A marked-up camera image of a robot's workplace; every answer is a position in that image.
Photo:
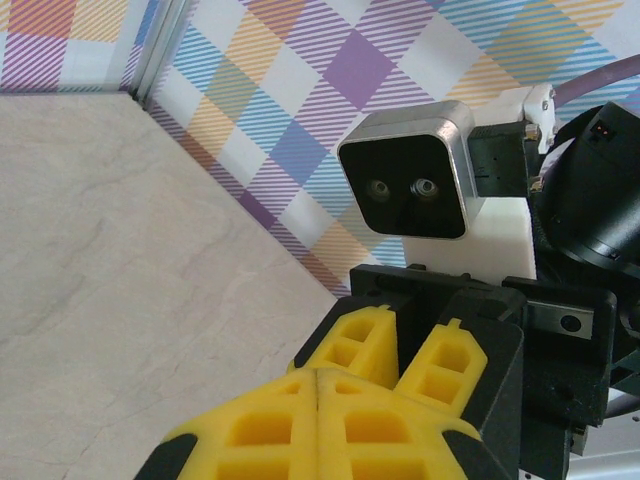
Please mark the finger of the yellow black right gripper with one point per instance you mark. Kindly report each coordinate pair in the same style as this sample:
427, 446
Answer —
377, 345
495, 370

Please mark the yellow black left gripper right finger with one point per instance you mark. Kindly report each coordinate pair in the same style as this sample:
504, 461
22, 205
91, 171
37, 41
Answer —
380, 435

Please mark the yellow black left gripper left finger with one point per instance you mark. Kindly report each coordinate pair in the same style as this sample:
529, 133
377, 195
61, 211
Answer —
260, 430

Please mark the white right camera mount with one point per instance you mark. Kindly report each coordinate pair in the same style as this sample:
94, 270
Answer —
500, 240

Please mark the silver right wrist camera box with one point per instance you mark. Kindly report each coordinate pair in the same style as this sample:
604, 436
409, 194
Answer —
400, 170

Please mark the aluminium frame post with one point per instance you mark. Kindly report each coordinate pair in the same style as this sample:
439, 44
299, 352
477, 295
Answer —
152, 50

